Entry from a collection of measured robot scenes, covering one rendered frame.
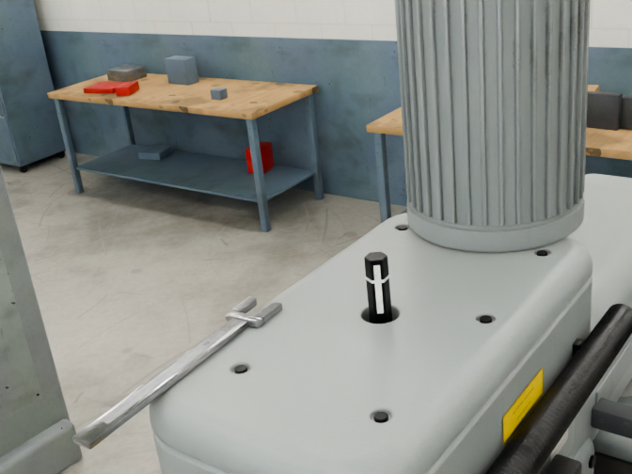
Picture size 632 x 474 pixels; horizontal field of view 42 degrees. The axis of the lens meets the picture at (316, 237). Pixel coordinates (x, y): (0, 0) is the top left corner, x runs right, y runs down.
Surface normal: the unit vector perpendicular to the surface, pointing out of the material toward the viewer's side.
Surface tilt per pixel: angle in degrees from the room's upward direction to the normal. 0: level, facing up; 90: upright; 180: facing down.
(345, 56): 90
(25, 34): 90
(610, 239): 0
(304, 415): 0
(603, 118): 90
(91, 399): 0
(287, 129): 90
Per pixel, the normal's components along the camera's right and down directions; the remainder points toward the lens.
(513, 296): -0.11, -0.91
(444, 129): -0.62, 0.37
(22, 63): 0.80, 0.16
